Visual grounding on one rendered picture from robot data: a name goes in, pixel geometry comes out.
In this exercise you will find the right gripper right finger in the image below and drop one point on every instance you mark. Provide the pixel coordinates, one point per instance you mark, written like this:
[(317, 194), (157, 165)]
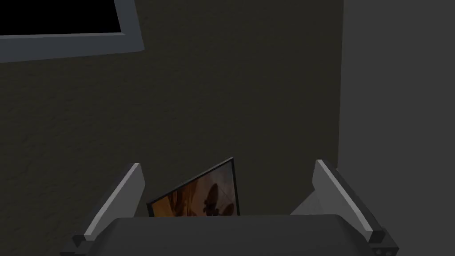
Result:
[(337, 197)]

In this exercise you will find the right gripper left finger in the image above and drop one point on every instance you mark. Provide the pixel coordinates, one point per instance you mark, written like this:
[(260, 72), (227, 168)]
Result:
[(121, 199)]

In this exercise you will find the black-framed orange picture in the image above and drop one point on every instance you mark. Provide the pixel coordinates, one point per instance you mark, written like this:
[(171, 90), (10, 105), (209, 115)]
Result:
[(202, 197)]

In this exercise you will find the grey-framed dark window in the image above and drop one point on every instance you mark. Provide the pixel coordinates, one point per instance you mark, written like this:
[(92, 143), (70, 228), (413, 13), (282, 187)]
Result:
[(67, 30)]

